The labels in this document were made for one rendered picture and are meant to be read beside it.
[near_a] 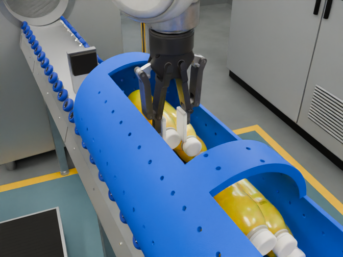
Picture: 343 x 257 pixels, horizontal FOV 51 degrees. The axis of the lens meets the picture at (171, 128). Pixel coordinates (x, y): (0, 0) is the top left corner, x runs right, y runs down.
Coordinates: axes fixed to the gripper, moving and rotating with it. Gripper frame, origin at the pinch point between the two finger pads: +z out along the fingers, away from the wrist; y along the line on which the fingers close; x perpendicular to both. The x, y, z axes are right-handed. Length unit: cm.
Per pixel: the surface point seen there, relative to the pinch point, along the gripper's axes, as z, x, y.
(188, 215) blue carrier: -3.4, 23.5, 9.8
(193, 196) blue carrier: -4.7, 21.8, 8.1
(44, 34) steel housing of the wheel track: 24, -135, 2
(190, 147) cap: 6.0, 0.3, -4.4
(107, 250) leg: 76, -36, 9
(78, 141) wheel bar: 24.1, -38.0, 11.6
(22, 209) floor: 116, -116, 37
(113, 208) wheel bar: 24.1, -7.6, 11.7
